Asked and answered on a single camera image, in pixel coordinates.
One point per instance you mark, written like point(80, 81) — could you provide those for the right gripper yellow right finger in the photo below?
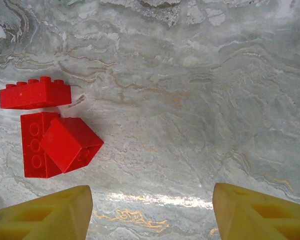
point(260, 220)

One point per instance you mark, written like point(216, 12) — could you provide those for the small red lego brick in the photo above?
point(67, 142)

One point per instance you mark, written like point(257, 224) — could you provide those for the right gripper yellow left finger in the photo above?
point(40, 220)

